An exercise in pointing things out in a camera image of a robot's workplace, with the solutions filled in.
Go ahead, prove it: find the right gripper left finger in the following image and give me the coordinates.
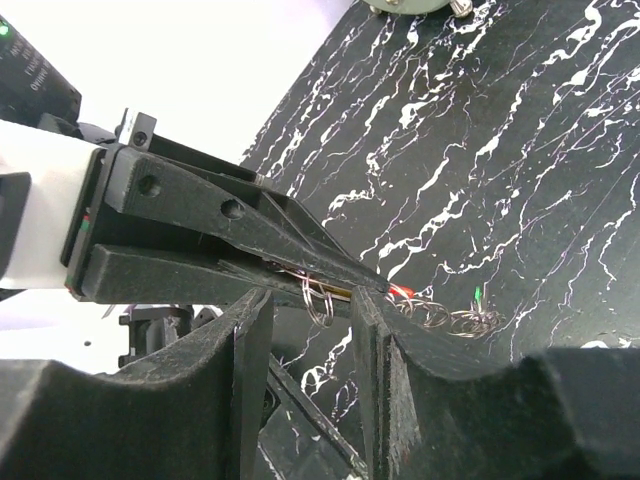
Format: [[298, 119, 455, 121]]
[[1, 289, 274, 479]]

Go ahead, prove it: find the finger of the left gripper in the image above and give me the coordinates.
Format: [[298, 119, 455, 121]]
[[79, 243, 361, 319]]

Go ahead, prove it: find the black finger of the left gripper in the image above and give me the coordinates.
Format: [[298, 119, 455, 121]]
[[104, 147, 389, 293]]

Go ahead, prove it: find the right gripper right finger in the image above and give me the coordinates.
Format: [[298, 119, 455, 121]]
[[351, 288, 639, 479]]

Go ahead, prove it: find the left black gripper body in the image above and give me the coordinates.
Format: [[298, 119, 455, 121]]
[[59, 109, 271, 301]]

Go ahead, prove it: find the metal wire keyring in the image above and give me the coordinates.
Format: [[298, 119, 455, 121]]
[[292, 271, 504, 339]]

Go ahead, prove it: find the green tagged key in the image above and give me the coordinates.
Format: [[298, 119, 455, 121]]
[[474, 286, 484, 313]]

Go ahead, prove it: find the red keyring opener tool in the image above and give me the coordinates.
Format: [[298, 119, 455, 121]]
[[389, 283, 415, 300]]

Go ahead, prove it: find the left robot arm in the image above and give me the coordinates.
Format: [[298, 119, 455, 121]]
[[1, 21, 390, 315]]

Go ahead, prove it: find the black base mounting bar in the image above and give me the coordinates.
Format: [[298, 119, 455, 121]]
[[254, 356, 369, 480]]

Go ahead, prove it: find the round pastel drawer cabinet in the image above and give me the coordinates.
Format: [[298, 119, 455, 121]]
[[364, 0, 474, 18]]

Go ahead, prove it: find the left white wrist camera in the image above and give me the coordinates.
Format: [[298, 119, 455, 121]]
[[1, 120, 99, 290]]

